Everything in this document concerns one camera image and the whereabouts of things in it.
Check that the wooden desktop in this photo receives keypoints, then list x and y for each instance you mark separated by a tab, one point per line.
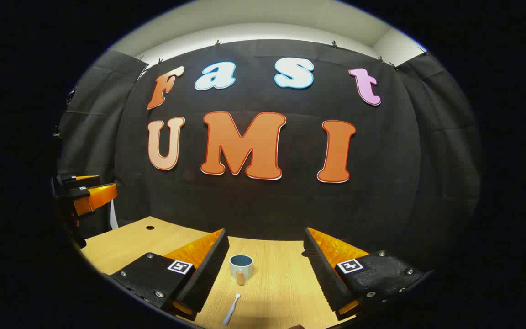
272	292

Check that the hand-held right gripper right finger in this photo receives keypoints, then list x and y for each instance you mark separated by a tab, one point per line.
322	269

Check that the black backdrop cloth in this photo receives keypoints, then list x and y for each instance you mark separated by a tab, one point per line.
290	205

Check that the white toothbrush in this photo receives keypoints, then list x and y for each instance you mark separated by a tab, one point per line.
231	310

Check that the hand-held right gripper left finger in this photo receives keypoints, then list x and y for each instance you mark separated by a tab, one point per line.
208	269

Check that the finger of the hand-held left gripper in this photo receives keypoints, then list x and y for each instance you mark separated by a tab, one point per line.
78	181
94	197

